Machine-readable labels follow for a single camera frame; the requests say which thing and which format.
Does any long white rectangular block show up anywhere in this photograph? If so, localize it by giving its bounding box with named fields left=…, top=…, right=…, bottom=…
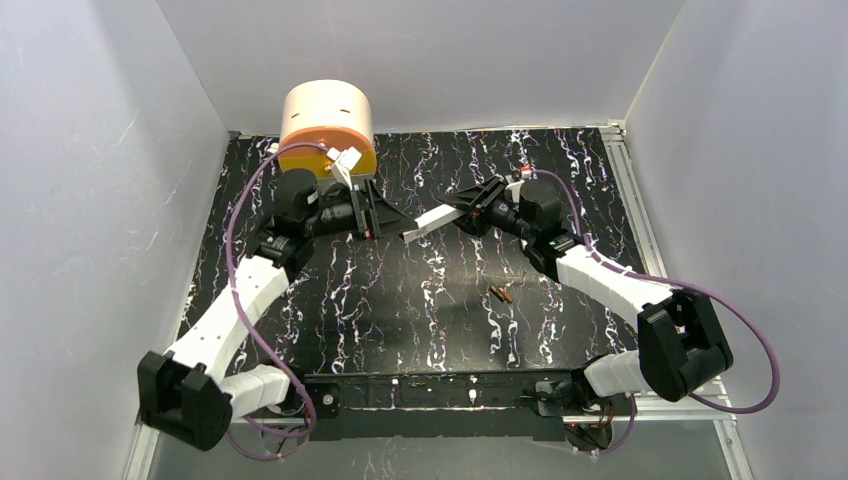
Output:
left=400, top=204, right=464, bottom=244

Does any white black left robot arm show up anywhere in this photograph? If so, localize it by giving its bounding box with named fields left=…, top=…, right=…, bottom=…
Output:
left=137, top=169, right=417, bottom=451

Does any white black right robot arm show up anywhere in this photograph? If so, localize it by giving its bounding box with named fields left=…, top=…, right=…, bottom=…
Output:
left=439, top=177, right=734, bottom=406

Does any orange green battery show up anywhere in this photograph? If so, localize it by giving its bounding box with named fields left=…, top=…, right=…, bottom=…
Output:
left=489, top=285, right=506, bottom=302

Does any cylindrical drawer box orange front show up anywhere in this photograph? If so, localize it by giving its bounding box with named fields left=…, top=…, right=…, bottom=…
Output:
left=278, top=79, right=378, bottom=183

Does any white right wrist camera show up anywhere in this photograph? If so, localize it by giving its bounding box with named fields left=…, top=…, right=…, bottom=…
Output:
left=506, top=166, right=534, bottom=204

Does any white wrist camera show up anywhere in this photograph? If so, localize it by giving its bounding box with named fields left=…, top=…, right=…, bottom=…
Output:
left=506, top=166, right=534, bottom=204
left=326, top=147, right=362, bottom=190

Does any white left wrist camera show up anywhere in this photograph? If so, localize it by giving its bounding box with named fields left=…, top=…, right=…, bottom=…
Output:
left=326, top=147, right=362, bottom=190

